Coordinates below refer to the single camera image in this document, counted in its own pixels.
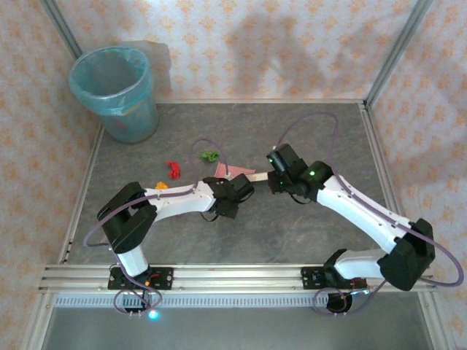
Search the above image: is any pink plastic dustpan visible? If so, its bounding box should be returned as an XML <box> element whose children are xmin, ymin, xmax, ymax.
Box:
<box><xmin>214</xmin><ymin>162</ymin><xmax>257</xmax><ymax>179</ymax></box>

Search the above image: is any round waste bin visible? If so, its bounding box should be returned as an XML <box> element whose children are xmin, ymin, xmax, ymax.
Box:
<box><xmin>68</xmin><ymin>46</ymin><xmax>161</xmax><ymax>144</ymax></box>

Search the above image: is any blue plastic bin liner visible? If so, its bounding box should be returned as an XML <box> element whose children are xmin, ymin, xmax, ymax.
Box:
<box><xmin>68</xmin><ymin>46</ymin><xmax>153</xmax><ymax>118</ymax></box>

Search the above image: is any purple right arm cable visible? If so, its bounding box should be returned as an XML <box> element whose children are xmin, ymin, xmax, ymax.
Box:
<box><xmin>279</xmin><ymin>112</ymin><xmax>464</xmax><ymax>287</ymax></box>

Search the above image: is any aluminium table back rail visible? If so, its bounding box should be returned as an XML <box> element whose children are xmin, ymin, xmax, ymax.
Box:
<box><xmin>156</xmin><ymin>98</ymin><xmax>366</xmax><ymax>106</ymax></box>

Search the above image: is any aluminium table side rail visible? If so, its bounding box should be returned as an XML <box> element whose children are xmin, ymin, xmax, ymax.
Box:
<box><xmin>359</xmin><ymin>103</ymin><xmax>417</xmax><ymax>263</ymax></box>
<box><xmin>58</xmin><ymin>123</ymin><xmax>105</xmax><ymax>264</ymax></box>

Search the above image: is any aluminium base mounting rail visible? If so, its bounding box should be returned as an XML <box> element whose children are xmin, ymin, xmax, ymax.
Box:
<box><xmin>38</xmin><ymin>264</ymin><xmax>438</xmax><ymax>292</ymax></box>

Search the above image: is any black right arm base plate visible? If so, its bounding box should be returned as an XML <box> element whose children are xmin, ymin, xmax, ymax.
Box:
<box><xmin>299</xmin><ymin>266</ymin><xmax>368</xmax><ymax>291</ymax></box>

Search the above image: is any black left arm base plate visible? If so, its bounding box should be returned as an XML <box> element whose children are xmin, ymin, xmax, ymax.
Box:
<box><xmin>107</xmin><ymin>267</ymin><xmax>174</xmax><ymax>291</ymax></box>

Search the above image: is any grey slotted cable duct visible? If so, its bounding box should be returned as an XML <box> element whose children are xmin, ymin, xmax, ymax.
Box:
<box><xmin>54</xmin><ymin>295</ymin><xmax>366</xmax><ymax>308</ymax></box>

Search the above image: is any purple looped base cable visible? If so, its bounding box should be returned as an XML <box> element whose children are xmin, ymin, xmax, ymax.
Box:
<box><xmin>113</xmin><ymin>280</ymin><xmax>166</xmax><ymax>315</ymax></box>
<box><xmin>312</xmin><ymin>287</ymin><xmax>366</xmax><ymax>316</ymax></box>

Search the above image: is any aluminium frame post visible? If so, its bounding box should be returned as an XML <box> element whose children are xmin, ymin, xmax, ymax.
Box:
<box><xmin>39</xmin><ymin>0</ymin><xmax>84</xmax><ymax>59</ymax></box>
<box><xmin>364</xmin><ymin>0</ymin><xmax>435</xmax><ymax>106</ymax></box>

